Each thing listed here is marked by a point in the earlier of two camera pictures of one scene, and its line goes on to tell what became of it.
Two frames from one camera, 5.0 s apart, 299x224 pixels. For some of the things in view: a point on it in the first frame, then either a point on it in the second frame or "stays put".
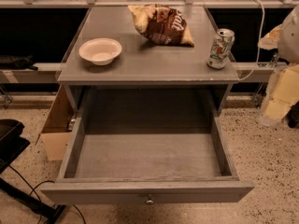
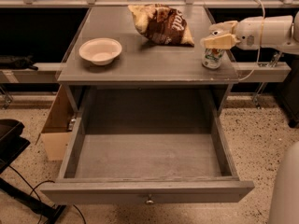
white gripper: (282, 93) → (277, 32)
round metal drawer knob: (149, 201) stays put
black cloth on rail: (17, 63) stays put
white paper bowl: (100, 50) stays put
